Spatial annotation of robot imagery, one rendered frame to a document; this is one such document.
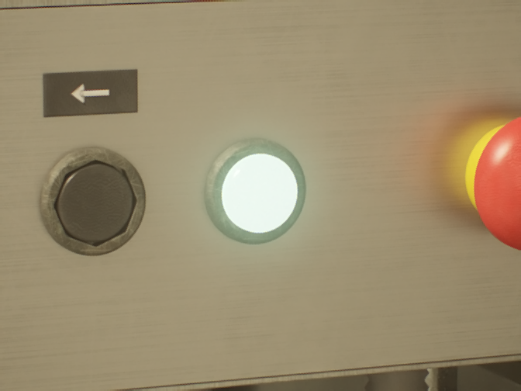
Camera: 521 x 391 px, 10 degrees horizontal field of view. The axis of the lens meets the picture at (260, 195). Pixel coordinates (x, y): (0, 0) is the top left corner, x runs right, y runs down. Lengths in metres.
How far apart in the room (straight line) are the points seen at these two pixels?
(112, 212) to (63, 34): 0.05
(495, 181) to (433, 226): 0.03
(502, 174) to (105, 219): 0.11
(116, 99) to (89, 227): 0.04
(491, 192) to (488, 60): 0.04
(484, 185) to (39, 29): 0.13
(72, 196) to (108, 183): 0.01
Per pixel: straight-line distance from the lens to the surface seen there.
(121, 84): 0.80
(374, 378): 0.94
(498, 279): 0.86
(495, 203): 0.83
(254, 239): 0.82
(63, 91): 0.80
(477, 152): 0.84
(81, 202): 0.80
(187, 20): 0.81
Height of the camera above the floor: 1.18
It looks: 9 degrees down
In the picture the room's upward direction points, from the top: straight up
